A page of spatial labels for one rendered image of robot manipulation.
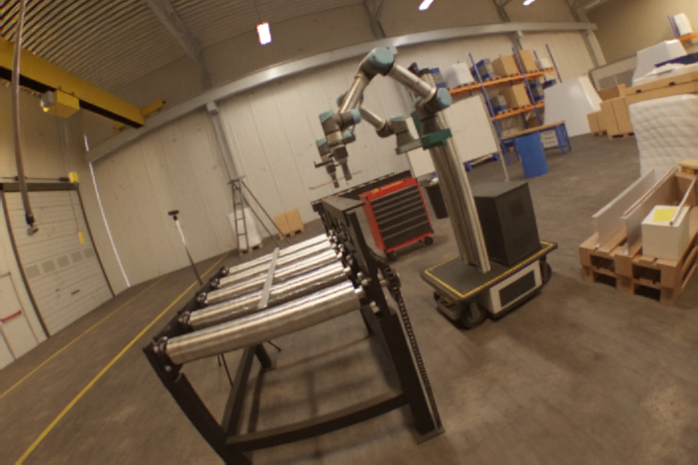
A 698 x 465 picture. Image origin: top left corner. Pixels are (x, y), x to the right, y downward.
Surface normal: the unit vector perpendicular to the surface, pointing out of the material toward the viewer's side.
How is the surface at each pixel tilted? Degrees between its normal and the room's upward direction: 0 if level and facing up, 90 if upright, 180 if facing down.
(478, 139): 90
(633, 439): 0
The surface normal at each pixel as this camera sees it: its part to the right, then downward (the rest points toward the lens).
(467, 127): -0.25, 0.18
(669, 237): -0.92, 0.34
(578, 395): -0.33, -0.94
